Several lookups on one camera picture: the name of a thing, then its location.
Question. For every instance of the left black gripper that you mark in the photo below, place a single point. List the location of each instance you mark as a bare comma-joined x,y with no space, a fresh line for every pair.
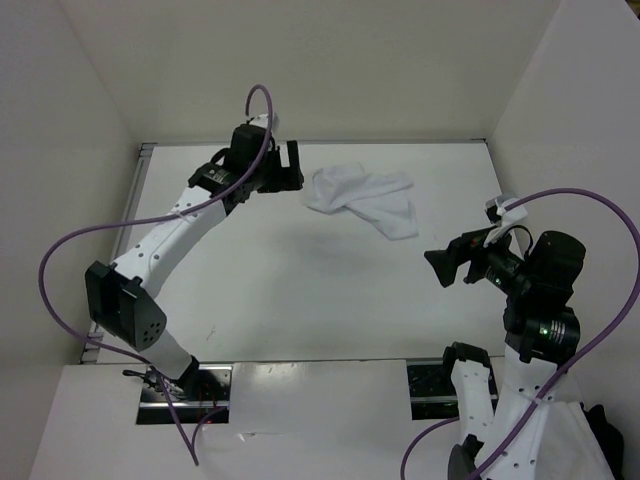
287,178

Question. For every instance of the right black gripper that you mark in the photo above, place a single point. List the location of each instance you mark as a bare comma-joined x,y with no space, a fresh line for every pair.
469,244

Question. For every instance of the white skirt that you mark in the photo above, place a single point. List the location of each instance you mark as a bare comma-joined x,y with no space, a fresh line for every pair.
381,199

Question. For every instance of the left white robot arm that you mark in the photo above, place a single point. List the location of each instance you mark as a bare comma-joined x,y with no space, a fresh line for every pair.
121,296

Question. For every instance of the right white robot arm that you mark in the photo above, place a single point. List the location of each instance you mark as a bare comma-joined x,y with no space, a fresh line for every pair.
501,437

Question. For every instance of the white cloth pile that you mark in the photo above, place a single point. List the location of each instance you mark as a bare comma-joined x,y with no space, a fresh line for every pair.
569,449

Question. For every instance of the black cloth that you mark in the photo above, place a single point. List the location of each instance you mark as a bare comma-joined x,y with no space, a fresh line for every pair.
609,438

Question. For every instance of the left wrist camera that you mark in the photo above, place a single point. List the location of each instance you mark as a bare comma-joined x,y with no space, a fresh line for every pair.
262,121

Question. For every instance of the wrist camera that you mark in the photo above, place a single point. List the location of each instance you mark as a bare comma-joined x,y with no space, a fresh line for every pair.
503,212
262,121

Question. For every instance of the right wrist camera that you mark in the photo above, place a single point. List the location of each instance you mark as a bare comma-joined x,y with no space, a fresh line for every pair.
503,212

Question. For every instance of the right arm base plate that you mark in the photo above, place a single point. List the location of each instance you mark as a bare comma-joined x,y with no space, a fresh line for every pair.
432,394

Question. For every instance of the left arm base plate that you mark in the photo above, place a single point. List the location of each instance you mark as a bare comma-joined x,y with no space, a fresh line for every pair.
210,394

